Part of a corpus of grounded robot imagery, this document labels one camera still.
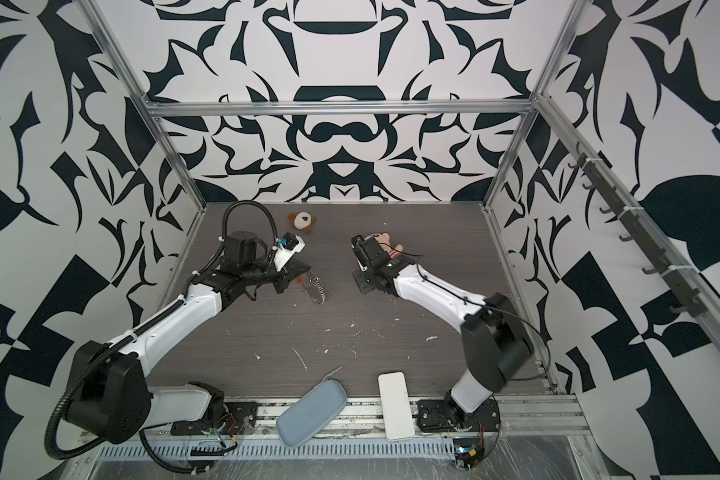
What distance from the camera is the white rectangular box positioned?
698 mm

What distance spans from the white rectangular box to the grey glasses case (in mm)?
111

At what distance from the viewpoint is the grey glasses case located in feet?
2.34
